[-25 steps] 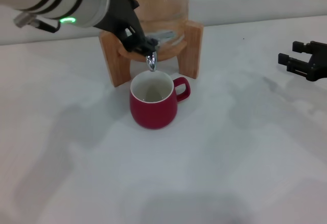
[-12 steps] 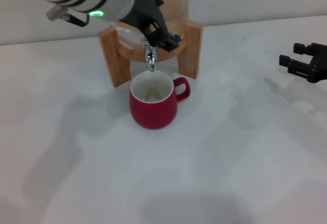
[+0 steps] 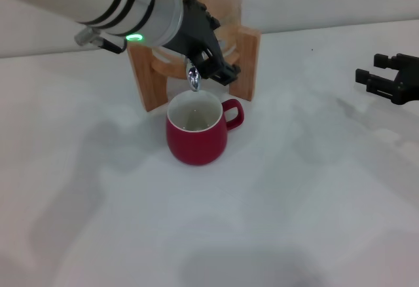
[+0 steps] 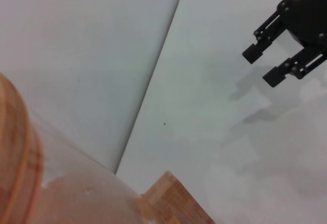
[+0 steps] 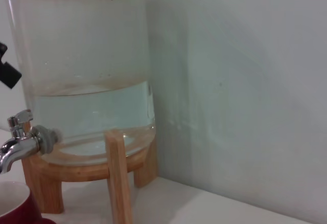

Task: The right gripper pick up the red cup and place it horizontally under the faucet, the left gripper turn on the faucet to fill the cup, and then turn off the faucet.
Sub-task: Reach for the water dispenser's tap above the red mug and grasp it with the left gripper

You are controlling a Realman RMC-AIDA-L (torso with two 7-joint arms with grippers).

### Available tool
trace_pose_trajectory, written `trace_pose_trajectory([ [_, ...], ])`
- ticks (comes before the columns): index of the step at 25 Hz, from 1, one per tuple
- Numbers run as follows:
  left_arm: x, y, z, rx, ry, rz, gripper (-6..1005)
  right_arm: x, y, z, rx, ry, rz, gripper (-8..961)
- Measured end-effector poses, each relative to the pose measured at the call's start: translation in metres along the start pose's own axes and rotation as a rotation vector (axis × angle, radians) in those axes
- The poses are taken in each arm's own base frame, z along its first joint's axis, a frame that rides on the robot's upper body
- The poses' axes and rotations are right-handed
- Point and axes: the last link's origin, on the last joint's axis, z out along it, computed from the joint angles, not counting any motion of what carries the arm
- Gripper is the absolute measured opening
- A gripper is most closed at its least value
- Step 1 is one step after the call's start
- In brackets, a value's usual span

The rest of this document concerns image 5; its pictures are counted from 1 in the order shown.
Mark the red ceramic cup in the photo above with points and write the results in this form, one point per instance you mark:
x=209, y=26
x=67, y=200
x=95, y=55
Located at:
x=25, y=208

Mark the wooden dispenser stand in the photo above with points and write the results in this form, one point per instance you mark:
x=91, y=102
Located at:
x=117, y=178

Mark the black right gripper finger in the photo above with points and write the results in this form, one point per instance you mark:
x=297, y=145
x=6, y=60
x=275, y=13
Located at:
x=9, y=75

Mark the glass water dispenser jar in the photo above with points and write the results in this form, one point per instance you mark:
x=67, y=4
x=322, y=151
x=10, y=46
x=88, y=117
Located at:
x=84, y=55

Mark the chrome dispenser faucet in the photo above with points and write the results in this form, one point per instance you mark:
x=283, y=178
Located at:
x=20, y=147

